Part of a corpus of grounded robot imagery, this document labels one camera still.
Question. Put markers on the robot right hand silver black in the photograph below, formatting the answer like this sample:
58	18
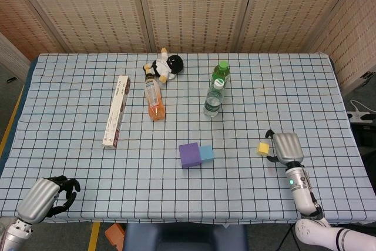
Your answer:
288	146

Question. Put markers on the robot left hand silver black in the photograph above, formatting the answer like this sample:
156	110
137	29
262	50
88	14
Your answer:
36	198

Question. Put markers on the small yellow foam cube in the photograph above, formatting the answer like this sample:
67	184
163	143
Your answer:
263	148

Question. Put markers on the blue cube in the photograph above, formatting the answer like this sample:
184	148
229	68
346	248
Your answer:
207	154

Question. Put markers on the large purple foam cube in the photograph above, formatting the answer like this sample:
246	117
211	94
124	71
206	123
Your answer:
189	155

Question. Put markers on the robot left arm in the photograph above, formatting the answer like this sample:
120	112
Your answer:
13	233

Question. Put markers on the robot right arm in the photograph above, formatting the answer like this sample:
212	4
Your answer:
302	195

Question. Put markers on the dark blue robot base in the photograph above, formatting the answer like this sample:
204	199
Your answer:
185	237

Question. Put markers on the light blue checked tablecloth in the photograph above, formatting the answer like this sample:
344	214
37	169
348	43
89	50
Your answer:
88	168

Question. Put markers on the white power strip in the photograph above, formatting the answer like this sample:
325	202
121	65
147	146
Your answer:
358	116

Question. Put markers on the dark bag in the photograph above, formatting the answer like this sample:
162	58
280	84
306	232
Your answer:
365	135

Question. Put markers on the orange box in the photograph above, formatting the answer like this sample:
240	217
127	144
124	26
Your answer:
114	234

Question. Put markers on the clear water bottle green label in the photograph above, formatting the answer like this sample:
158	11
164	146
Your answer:
213	102

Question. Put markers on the green tea bottle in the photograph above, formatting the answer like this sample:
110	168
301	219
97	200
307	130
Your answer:
221	70

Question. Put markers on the black case with metal edge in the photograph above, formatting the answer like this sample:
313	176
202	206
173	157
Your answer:
368	76

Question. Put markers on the long white cardboard box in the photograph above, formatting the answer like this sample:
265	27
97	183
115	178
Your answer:
116	113

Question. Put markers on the small black floor object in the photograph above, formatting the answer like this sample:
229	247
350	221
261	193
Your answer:
11	80

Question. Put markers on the black and white plush toy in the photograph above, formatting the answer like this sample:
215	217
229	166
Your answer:
173	64

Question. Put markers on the orange drink bottle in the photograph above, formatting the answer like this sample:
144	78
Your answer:
154	101

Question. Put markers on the woven folding screen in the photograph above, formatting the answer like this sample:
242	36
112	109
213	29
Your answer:
194	10

